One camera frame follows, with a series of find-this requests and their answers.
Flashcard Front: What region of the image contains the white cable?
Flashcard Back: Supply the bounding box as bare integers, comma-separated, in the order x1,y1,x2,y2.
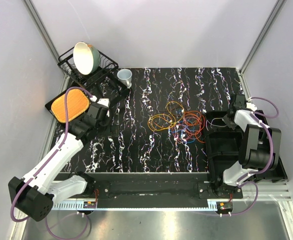
206,116,228,131

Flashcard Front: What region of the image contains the yellow cable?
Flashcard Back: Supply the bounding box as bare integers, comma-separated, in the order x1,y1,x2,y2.
147,100,185,132

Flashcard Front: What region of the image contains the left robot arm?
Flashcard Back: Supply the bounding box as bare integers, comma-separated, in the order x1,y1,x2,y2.
8,98,111,223

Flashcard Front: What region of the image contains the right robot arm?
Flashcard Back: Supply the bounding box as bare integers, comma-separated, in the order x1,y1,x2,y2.
213,94,282,198

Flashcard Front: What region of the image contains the orange woven mat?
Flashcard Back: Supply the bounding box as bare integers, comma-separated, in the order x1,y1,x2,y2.
50,89,90,123

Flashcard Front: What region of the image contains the black compartment organizer tray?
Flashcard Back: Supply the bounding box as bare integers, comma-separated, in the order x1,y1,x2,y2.
203,111,288,184

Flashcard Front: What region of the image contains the light blue cup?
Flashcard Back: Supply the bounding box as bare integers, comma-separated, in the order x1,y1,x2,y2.
117,68,132,89

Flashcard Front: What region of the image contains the cream and green bowl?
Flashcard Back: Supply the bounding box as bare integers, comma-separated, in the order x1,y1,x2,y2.
73,42,101,75

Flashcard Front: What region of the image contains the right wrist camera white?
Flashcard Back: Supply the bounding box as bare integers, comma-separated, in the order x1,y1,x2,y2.
246,102,258,112

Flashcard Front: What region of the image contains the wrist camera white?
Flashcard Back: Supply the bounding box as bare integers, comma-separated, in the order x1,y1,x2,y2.
89,95,111,108
246,102,258,112

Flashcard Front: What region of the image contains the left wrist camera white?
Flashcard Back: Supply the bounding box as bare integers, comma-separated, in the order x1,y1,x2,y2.
89,95,111,108

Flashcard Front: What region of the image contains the black wire dish rack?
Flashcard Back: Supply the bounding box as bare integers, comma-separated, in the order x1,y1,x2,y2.
57,48,131,107

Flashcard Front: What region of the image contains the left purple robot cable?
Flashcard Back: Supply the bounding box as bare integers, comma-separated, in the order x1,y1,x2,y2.
10,86,97,239

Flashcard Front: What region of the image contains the orange cable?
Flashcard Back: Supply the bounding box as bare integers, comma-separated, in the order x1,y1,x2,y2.
172,110,206,144

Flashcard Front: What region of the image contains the blue cable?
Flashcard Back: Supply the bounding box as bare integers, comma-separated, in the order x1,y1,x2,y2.
172,117,200,145

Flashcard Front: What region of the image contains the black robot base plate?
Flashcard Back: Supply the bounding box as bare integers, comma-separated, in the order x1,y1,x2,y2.
53,172,244,210

